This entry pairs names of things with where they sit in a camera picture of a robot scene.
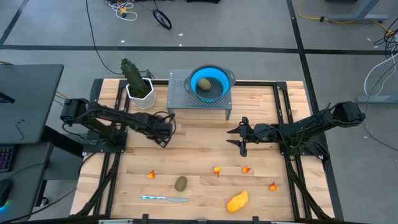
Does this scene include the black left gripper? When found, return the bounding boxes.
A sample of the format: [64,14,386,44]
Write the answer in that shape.
[151,119,176,149]

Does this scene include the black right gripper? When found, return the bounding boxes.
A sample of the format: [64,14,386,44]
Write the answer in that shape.
[226,116,274,158]

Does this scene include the brown-green kiwi fruit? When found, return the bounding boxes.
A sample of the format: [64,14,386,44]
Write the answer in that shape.
[174,175,188,192]
[197,77,212,91]

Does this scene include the knife with teal-white handle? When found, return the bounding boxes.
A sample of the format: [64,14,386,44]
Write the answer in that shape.
[139,195,190,203]

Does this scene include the blue collapsible colander bowl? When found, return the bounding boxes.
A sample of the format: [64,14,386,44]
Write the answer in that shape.
[183,64,237,103]

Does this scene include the yellow-orange mango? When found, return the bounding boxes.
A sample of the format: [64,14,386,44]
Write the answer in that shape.
[226,190,250,214]

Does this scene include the white hexagonal plant pot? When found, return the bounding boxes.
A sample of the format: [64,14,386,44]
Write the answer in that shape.
[125,77,157,110]

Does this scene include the grey perforated metal stand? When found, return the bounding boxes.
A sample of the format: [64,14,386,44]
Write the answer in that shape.
[166,68,233,121]

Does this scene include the tall green cactus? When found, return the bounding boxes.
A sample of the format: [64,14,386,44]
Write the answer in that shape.
[120,57,147,94]

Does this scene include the black allen key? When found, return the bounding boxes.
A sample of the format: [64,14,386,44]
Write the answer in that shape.
[14,119,26,141]

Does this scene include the low dark grey desk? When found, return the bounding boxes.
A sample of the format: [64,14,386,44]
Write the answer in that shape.
[0,142,54,222]

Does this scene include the grey desk foot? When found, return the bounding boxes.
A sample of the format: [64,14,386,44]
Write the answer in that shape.
[356,95,398,104]

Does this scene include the black backlit keyboard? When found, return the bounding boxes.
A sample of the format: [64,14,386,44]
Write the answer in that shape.
[0,146,16,173]

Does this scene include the black monitor stand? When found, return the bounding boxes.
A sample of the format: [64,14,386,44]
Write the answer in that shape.
[0,91,16,105]

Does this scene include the grey desk leg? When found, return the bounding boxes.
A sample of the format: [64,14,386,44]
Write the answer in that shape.
[326,0,389,22]

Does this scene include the black aluminium table frame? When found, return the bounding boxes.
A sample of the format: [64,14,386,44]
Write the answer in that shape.
[70,77,346,224]

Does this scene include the long black floor cable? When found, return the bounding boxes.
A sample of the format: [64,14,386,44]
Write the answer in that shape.
[84,0,125,76]

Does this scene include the black cable loop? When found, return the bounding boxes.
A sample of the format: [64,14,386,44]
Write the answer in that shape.
[152,8,173,30]

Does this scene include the white coiled cable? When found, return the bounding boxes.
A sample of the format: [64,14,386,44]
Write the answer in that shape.
[105,0,139,22]

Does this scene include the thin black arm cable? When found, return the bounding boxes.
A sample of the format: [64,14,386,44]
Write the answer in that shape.
[362,102,398,153]

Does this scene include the white floor cables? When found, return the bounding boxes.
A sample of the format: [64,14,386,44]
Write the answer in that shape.
[363,52,398,97]

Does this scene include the long yellow floor cable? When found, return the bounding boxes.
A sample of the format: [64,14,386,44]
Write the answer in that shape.
[295,0,396,37]

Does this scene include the black cable bundle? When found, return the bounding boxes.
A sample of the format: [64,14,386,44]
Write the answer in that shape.
[373,27,398,58]

